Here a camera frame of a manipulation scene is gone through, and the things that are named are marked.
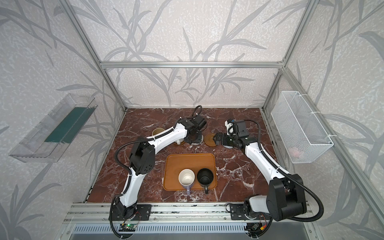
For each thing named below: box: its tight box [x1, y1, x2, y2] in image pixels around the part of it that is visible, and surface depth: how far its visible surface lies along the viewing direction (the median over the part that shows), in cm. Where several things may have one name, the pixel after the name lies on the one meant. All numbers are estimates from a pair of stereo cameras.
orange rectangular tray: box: [163, 153, 217, 191], surface depth 90 cm
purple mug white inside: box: [178, 168, 196, 195], surface depth 80 cm
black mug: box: [197, 168, 214, 195], surface depth 79 cm
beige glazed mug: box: [152, 127, 165, 136], surface depth 98 cm
